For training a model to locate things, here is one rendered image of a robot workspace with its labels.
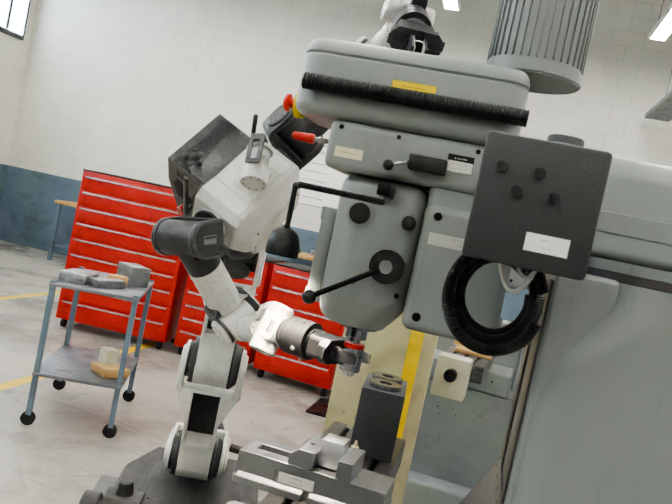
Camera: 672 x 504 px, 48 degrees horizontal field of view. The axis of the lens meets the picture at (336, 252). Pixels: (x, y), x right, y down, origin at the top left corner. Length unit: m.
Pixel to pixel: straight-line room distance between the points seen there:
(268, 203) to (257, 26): 9.75
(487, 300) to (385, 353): 1.94
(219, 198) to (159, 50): 10.25
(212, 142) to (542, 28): 0.90
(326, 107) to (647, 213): 0.66
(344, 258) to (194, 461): 1.12
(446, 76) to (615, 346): 0.60
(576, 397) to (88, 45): 11.68
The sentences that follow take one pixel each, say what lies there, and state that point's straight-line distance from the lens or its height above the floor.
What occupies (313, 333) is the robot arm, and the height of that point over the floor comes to 1.26.
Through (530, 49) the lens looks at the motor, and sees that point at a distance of 1.57.
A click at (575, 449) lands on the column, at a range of 1.48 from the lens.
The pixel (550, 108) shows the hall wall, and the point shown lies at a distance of 10.81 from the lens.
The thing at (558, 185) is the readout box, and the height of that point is 1.66.
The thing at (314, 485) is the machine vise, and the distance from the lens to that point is 1.73.
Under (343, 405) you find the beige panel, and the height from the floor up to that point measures 0.69.
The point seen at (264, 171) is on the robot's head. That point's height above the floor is 1.60.
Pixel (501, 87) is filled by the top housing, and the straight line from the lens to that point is 1.52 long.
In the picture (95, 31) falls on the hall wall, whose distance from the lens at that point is 12.69.
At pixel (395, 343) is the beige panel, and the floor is 1.02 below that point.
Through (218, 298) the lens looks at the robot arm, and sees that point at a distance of 1.96.
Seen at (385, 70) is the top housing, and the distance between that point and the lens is 1.54.
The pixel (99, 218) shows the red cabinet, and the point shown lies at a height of 1.05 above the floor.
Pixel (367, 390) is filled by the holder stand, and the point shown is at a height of 1.09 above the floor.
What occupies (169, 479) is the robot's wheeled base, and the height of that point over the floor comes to 0.57.
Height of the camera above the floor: 1.54
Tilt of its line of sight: 3 degrees down
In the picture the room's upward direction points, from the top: 12 degrees clockwise
